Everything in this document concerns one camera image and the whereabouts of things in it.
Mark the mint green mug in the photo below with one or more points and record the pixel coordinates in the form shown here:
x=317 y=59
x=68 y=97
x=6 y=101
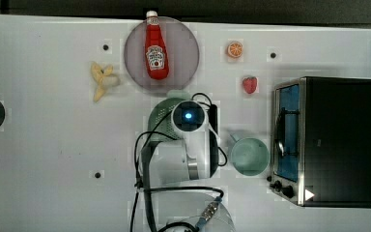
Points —
x=249 y=156

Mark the red plush strawberry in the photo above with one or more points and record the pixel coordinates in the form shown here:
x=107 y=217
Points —
x=250 y=84

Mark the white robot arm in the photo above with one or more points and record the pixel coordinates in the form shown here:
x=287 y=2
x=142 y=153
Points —
x=180 y=155

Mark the silver toaster oven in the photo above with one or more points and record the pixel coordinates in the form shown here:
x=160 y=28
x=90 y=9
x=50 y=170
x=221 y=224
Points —
x=321 y=142

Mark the red plush ketchup bottle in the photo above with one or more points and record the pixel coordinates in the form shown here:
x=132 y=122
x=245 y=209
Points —
x=156 y=55

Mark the grey round plate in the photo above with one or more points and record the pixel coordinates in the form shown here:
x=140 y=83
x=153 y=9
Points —
x=183 y=56

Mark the yellow plush banana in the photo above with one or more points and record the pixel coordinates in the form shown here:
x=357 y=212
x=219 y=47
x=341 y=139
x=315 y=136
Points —
x=105 y=79

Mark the orange slice toy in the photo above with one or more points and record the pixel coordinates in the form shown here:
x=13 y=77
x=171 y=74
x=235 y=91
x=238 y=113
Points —
x=235 y=50

